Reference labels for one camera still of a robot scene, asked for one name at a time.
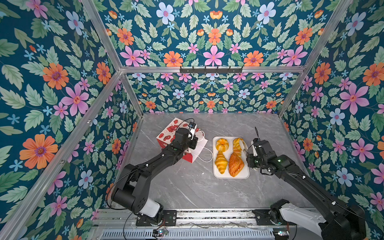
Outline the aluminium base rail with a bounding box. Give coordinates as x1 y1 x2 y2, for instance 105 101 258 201
89 207 328 229

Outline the left circuit board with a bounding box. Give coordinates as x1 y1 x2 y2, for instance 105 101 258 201
152 230 169 238

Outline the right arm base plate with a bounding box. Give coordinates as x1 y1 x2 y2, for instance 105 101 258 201
252 209 296 226

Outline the white rectangular tray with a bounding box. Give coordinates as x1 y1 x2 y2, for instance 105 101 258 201
213 137 250 180

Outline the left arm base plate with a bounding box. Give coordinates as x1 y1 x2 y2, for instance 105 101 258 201
136 210 178 227

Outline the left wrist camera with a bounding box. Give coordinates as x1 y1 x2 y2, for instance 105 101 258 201
188 122 197 139

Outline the circuit board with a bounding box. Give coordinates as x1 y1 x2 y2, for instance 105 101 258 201
273 229 290 240
152 230 169 238

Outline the fake croissant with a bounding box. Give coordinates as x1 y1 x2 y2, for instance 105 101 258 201
215 151 229 174

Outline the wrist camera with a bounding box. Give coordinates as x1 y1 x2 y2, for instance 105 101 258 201
188 122 197 139
252 146 258 157

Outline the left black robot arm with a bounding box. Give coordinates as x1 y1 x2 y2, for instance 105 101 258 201
111 128 198 218

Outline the orange fake pretzel bread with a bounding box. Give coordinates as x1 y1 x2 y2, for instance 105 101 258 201
229 153 245 177

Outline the long ridged fake bread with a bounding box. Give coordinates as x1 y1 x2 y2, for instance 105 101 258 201
233 138 245 158

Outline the black hook rail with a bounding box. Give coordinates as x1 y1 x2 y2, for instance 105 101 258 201
179 66 243 75

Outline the ring shaped fake bread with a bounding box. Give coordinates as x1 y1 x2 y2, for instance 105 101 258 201
216 138 230 152

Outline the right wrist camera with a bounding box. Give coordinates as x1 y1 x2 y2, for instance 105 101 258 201
252 146 258 157

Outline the red white paper bag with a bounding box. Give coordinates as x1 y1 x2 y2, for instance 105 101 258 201
156 118 213 163

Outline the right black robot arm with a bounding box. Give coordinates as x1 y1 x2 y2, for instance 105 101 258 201
247 138 366 240

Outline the right circuit board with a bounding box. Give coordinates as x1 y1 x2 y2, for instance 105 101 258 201
273 229 290 240

